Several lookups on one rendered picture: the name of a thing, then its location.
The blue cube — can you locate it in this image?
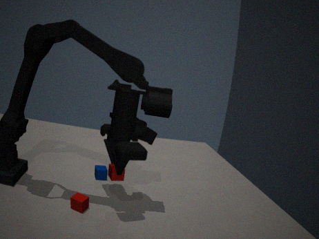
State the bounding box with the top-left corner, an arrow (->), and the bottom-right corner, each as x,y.
95,165 -> 108,180

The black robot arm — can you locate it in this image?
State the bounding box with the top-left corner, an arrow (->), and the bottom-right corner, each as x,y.
0,19 -> 173,170

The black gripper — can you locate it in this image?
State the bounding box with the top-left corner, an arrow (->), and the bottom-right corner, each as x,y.
100,110 -> 147,175

